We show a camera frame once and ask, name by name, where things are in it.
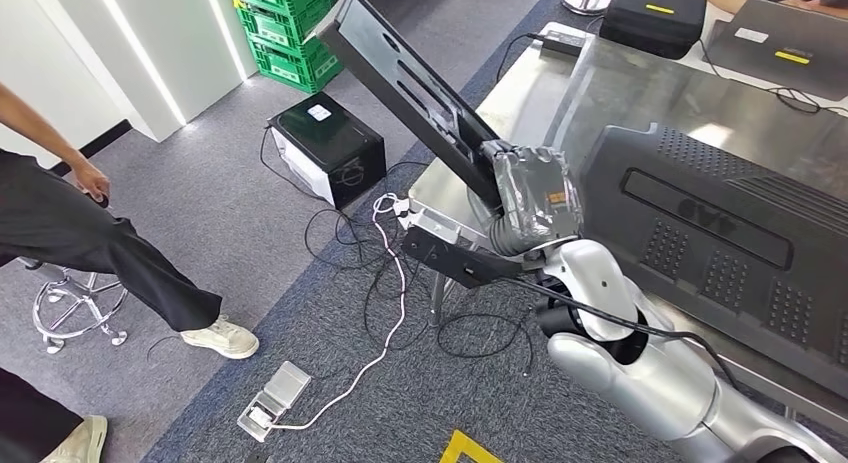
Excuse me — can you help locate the person's left hand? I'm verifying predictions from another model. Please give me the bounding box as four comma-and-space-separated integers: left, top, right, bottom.
68, 158, 113, 208

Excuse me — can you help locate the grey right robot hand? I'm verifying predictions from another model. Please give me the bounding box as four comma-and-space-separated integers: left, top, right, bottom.
482, 141, 584, 249

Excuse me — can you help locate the black plastic licence plate bracket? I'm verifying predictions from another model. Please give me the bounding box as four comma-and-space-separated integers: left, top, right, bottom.
311, 0, 515, 216

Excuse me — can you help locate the stainless steel workbench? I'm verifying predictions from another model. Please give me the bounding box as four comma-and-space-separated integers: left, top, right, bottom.
408, 21, 848, 441

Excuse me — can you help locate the chrome swivel stool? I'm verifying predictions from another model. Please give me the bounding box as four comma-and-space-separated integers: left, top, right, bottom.
19, 257, 132, 355

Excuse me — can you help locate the white power strip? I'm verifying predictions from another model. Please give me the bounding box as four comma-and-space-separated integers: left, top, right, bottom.
370, 191, 429, 235

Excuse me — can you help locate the large black plastic panel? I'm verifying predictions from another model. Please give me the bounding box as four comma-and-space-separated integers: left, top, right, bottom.
574, 123, 848, 383

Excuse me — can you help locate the black case yellow label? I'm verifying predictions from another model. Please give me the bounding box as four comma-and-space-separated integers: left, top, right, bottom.
599, 0, 709, 61

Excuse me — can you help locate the black box device white side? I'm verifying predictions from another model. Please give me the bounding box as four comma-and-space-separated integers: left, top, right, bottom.
266, 92, 389, 212

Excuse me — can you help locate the grey laptop yellow label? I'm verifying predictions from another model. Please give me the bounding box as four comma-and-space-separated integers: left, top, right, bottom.
702, 0, 848, 104

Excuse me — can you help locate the open steel floor socket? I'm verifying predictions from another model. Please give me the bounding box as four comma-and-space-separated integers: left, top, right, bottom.
236, 360, 313, 444

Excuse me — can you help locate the pale wrist camera on bracket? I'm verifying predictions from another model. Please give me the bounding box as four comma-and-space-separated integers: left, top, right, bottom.
400, 208, 541, 290

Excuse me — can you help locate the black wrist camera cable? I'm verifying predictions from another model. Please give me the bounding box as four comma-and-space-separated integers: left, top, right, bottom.
510, 277, 740, 392

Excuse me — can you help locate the white cable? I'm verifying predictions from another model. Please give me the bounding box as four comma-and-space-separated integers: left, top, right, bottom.
268, 193, 409, 432

